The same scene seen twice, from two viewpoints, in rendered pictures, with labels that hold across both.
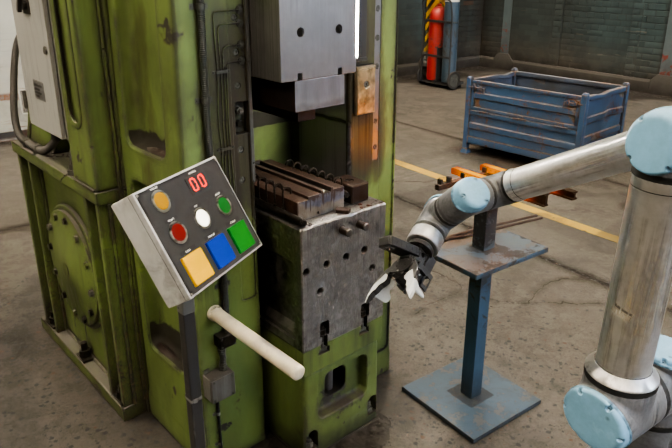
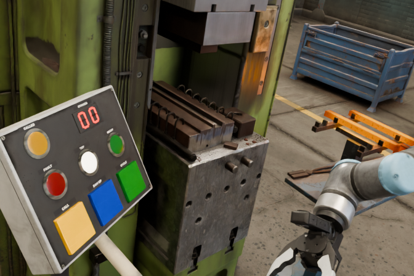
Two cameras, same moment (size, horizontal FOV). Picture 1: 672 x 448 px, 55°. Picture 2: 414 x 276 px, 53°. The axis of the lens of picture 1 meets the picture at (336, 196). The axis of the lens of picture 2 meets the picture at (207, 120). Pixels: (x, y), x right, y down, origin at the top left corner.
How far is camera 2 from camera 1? 78 cm
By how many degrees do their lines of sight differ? 6
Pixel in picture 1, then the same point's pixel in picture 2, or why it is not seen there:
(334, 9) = not seen: outside the picture
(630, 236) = not seen: outside the picture
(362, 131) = (254, 68)
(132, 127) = (30, 34)
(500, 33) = not seen: outside the picture
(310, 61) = not seen: outside the picture
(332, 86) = (242, 23)
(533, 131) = (347, 71)
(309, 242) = (196, 177)
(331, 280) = (210, 210)
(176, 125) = (73, 42)
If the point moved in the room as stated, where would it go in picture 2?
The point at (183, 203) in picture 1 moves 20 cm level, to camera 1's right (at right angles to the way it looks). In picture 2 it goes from (66, 145) to (166, 157)
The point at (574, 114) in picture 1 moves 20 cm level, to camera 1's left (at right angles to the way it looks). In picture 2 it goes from (381, 63) to (363, 61)
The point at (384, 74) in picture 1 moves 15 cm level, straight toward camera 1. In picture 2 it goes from (281, 16) to (286, 24)
